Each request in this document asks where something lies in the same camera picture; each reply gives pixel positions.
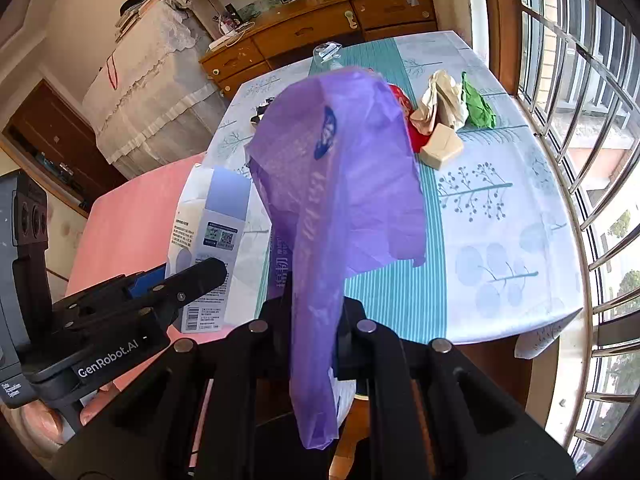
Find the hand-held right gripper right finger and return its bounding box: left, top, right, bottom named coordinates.
left=332, top=297, right=576, bottom=480

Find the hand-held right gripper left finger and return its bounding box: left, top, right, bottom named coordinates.
left=50, top=285, right=301, bottom=480

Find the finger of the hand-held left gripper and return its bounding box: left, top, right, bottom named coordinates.
left=50, top=266, right=167, bottom=332
left=125, top=258, right=228, bottom=328

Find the white and blue carton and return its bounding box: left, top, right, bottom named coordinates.
left=165, top=164, right=256, bottom=335

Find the purple plastic bag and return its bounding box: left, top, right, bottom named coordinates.
left=245, top=66, right=427, bottom=451

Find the black and gold wrapper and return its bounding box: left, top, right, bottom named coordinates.
left=249, top=97, right=276, bottom=128

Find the person's left hand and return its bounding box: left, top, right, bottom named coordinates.
left=10, top=382, right=118, bottom=446

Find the pink padded chair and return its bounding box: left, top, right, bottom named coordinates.
left=65, top=152, right=221, bottom=396

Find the printed tablecloth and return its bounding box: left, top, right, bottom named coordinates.
left=205, top=30, right=586, bottom=361

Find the brown wooden cabinet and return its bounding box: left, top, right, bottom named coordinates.
left=0, top=80, right=126, bottom=216

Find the small tan box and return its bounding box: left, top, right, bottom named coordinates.
left=419, top=124, right=464, bottom=168

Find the red and pink drink carton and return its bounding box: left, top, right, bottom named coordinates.
left=387, top=84, right=426, bottom=153

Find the crumpled beige paper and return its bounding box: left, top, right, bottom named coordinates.
left=410, top=70, right=471, bottom=136

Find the crumpled green wrapper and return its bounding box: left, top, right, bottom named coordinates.
left=460, top=71, right=497, bottom=128

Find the clear plastic bottle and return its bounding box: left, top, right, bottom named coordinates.
left=312, top=41, right=345, bottom=68

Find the wooden desk with drawers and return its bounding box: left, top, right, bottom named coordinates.
left=199, top=0, right=438, bottom=101

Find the stack of books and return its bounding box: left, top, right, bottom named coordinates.
left=117, top=0, right=167, bottom=41

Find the metal window grille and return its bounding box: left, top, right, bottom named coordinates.
left=515, top=0, right=640, bottom=461

